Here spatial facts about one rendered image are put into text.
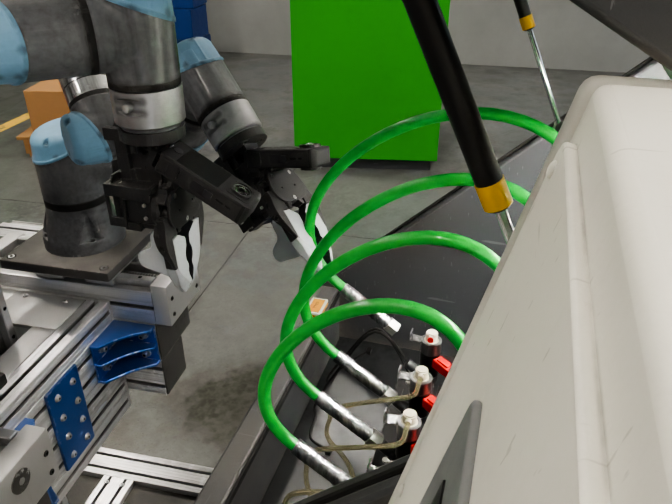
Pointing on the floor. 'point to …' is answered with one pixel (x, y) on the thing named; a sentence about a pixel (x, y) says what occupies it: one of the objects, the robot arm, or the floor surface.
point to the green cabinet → (362, 80)
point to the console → (575, 322)
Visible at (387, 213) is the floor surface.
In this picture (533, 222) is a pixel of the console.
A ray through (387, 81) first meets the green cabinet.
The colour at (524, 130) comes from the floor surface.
